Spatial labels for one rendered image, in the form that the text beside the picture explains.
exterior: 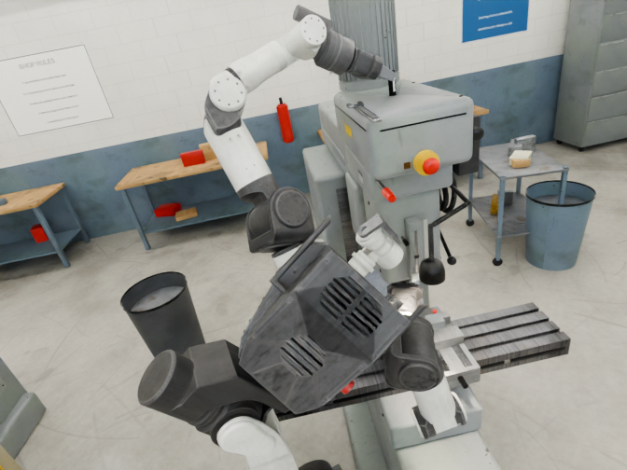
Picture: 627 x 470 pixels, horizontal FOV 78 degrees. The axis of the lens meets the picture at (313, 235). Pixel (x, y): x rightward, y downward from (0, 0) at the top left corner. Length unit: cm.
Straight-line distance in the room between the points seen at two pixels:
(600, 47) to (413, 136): 526
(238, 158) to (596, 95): 573
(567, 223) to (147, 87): 471
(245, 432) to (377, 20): 113
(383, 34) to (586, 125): 519
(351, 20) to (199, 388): 106
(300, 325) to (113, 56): 506
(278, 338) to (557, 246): 309
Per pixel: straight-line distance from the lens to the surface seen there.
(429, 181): 113
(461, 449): 165
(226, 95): 87
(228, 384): 85
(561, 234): 357
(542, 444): 258
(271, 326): 74
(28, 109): 604
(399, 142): 96
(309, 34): 98
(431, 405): 104
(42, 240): 623
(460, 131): 101
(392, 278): 128
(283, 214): 78
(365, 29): 129
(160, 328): 298
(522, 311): 187
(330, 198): 160
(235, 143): 86
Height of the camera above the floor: 209
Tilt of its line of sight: 28 degrees down
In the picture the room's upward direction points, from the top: 11 degrees counter-clockwise
